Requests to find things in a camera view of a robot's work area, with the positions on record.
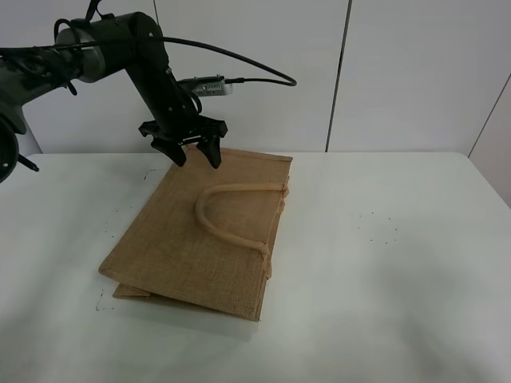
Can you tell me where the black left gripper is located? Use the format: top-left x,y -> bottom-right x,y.
138,68 -> 228,168

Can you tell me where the brown linen tote bag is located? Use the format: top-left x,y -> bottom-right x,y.
99,148 -> 292,322

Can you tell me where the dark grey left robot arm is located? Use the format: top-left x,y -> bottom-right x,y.
1,12 -> 228,180

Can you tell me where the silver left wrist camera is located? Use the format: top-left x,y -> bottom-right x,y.
178,75 -> 232,97

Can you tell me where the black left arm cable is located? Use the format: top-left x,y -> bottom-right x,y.
53,0 -> 298,88

